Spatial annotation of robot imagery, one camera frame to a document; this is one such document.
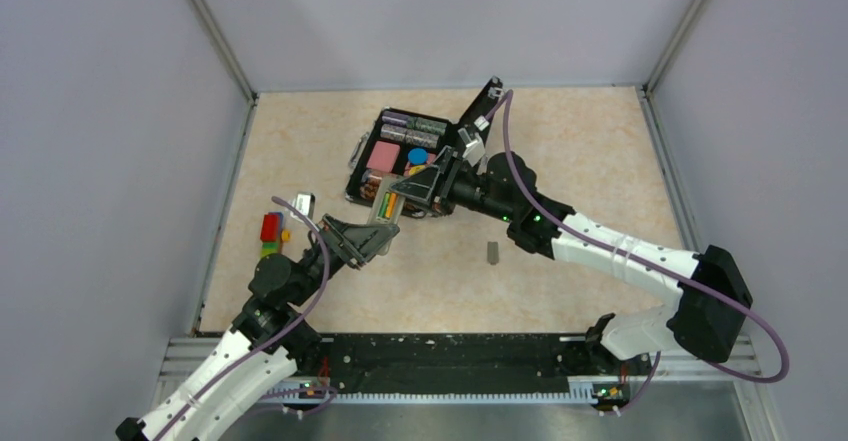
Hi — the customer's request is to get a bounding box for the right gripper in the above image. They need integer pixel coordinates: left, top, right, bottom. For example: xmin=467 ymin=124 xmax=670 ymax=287
xmin=391 ymin=148 xmax=515 ymax=224

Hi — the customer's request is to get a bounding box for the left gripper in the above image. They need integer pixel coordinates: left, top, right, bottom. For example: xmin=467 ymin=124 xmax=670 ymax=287
xmin=290 ymin=212 xmax=401 ymax=305

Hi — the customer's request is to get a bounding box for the grey battery cover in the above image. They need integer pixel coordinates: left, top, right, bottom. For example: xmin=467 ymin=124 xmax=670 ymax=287
xmin=486 ymin=241 xmax=500 ymax=266

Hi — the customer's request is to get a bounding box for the green battery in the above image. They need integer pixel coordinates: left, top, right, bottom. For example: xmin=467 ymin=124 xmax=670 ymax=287
xmin=377 ymin=193 xmax=390 ymax=219

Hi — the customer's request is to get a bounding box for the orange battery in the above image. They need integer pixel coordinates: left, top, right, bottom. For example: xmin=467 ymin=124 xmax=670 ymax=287
xmin=384 ymin=193 xmax=397 ymax=219

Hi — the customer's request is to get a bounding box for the white remote control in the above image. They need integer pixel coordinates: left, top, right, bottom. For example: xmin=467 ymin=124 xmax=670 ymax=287
xmin=367 ymin=174 xmax=406 ymax=226

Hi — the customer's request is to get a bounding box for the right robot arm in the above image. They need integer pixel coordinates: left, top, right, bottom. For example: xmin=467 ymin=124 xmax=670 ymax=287
xmin=390 ymin=151 xmax=753 ymax=373

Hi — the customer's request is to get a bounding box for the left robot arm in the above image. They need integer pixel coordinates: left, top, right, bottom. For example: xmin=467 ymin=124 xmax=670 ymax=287
xmin=115 ymin=215 xmax=400 ymax=440

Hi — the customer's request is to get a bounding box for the blue dealer chip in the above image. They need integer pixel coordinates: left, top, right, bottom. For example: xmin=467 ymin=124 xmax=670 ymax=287
xmin=407 ymin=148 xmax=429 ymax=166

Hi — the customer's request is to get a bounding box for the red playing card deck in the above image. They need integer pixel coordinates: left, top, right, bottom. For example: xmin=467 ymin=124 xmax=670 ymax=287
xmin=366 ymin=141 xmax=400 ymax=172

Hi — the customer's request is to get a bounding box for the orange black chip stack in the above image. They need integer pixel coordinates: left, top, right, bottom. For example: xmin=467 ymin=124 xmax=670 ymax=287
xmin=359 ymin=183 xmax=380 ymax=204

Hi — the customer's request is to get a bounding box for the red poker chip stack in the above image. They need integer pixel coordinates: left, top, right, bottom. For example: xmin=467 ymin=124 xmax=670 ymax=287
xmin=362 ymin=169 xmax=387 ymax=190

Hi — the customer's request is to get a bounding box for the green poker chip stack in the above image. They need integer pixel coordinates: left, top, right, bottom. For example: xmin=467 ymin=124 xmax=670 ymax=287
xmin=412 ymin=117 xmax=447 ymax=136

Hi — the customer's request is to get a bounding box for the blue tan chip stack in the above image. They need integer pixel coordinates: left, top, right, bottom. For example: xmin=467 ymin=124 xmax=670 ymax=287
xmin=380 ymin=125 xmax=440 ymax=149

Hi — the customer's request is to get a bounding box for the purple poker chip stack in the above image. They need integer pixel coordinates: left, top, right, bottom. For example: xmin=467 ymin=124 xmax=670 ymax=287
xmin=381 ymin=110 xmax=416 ymax=129

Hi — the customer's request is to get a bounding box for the red toy brick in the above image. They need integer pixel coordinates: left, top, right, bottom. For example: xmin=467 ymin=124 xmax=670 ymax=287
xmin=259 ymin=212 xmax=284 ymax=243

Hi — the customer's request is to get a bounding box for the green toy brick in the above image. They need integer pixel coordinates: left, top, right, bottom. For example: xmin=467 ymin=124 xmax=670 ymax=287
xmin=260 ymin=241 xmax=283 ymax=258

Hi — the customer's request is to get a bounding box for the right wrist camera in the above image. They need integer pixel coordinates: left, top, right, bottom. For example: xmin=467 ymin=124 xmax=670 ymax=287
xmin=458 ymin=116 xmax=491 ymax=167

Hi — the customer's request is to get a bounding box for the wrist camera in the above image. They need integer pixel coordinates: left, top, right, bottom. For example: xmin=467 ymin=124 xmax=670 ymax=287
xmin=458 ymin=116 xmax=491 ymax=167
xmin=291 ymin=191 xmax=316 ymax=219

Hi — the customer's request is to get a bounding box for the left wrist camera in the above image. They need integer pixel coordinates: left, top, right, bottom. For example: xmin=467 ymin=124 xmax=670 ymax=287
xmin=291 ymin=191 xmax=316 ymax=219

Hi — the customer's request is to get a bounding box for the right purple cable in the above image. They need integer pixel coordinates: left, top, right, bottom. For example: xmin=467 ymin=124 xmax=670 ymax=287
xmin=483 ymin=90 xmax=791 ymax=385

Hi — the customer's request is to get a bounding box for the purple cable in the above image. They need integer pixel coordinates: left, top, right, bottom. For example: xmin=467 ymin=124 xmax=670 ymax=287
xmin=483 ymin=90 xmax=791 ymax=385
xmin=152 ymin=196 xmax=333 ymax=441

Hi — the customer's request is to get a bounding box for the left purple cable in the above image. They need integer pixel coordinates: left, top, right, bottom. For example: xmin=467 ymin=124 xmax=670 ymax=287
xmin=152 ymin=196 xmax=333 ymax=441

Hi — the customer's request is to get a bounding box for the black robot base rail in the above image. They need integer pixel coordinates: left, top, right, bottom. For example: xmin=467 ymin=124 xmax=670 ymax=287
xmin=158 ymin=331 xmax=763 ymax=419

